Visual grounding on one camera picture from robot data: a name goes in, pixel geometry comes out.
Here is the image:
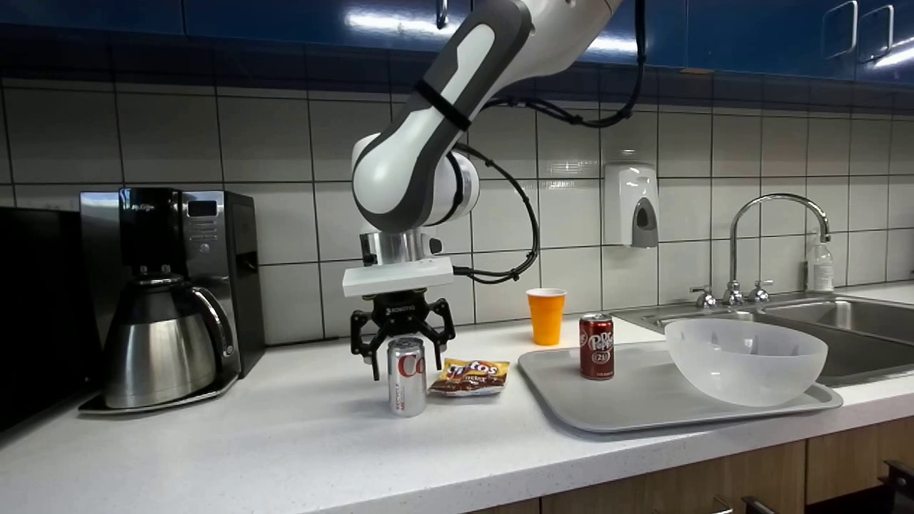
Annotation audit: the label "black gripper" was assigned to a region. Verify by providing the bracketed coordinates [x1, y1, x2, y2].
[348, 289, 461, 385]

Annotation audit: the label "silver Diet Coke can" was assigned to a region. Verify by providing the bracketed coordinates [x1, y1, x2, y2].
[385, 335, 430, 419]

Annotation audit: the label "red Dr Pepper can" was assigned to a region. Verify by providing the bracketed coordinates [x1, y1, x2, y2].
[578, 310, 617, 382]

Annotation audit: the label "grey plastic tray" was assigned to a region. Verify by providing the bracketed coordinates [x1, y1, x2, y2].
[514, 336, 845, 437]

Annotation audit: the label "brown yellow snack packet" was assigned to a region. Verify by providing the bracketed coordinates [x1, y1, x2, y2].
[427, 355, 514, 400]

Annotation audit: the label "orange plastic cup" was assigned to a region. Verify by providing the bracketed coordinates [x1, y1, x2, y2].
[527, 285, 569, 347]

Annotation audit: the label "black coffee maker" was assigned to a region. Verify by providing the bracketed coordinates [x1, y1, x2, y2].
[78, 185, 267, 419]

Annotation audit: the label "steel coffee carafe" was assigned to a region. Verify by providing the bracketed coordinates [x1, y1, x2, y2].
[101, 273, 241, 413]

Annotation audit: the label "wooden lower cabinet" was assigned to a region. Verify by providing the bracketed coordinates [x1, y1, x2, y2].
[474, 417, 914, 514]

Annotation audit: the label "chrome gooseneck faucet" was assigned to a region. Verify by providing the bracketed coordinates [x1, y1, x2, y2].
[727, 192, 838, 307]

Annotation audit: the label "translucent plastic bowl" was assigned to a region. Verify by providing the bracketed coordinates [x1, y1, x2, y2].
[664, 313, 832, 410]

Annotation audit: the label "blue upper cabinets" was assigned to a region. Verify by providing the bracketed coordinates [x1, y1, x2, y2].
[0, 0, 914, 83]

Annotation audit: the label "black microwave oven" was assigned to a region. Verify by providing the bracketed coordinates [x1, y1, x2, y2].
[0, 205, 104, 437]

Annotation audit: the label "clear soap bottle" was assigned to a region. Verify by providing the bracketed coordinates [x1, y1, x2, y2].
[804, 232, 839, 297]

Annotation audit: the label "stainless steel double sink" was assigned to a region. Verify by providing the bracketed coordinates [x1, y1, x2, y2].
[627, 293, 914, 389]

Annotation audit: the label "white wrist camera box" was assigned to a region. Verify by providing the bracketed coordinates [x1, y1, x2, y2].
[341, 255, 458, 300]

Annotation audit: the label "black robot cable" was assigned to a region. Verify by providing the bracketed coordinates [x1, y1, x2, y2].
[454, 0, 651, 289]

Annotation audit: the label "white wall soap dispenser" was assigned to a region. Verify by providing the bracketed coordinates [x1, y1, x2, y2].
[599, 162, 664, 250]

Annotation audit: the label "chrome upper cabinet handle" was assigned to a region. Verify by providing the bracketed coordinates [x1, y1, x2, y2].
[824, 0, 857, 50]
[859, 0, 901, 55]

